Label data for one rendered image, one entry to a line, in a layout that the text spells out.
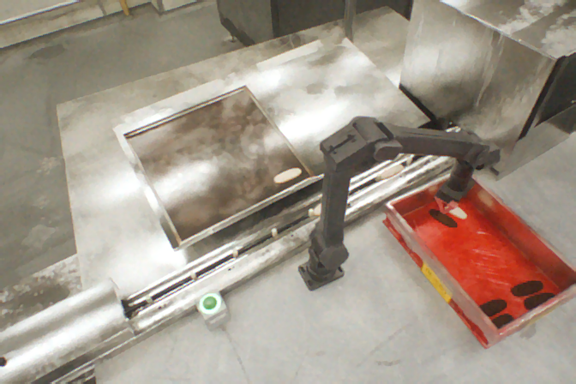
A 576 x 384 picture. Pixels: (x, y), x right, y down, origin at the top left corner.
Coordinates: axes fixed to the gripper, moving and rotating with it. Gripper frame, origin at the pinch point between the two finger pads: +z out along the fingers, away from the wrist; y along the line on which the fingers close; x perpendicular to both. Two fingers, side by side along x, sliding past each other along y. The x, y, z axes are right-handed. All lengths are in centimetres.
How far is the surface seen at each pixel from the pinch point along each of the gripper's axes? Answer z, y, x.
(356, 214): 4.5, -19.4, 20.9
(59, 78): 91, -11, 334
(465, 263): 8.0, -10.4, -13.1
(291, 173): 0, -23, 46
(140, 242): 10, -72, 69
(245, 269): 5, -57, 33
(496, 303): 7.1, -17.0, -25.6
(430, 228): 7.9, -5.9, 1.1
